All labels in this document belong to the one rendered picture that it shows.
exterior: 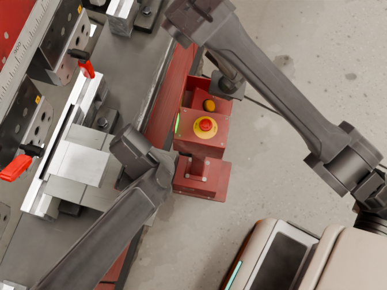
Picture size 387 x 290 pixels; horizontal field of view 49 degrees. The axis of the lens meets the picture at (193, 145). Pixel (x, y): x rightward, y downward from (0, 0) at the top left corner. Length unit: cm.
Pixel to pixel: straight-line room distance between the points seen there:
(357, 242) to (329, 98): 166
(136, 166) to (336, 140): 35
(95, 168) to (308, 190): 129
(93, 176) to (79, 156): 6
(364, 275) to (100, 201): 59
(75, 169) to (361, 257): 65
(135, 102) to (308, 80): 128
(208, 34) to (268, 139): 153
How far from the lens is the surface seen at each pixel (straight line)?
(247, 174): 206
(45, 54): 80
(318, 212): 209
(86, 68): 89
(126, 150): 78
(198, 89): 136
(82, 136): 106
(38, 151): 78
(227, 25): 64
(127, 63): 126
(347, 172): 78
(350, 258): 67
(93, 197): 101
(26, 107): 79
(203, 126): 124
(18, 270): 117
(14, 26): 70
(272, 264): 95
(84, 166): 103
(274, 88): 68
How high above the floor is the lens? 197
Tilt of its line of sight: 72 degrees down
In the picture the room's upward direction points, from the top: 5 degrees clockwise
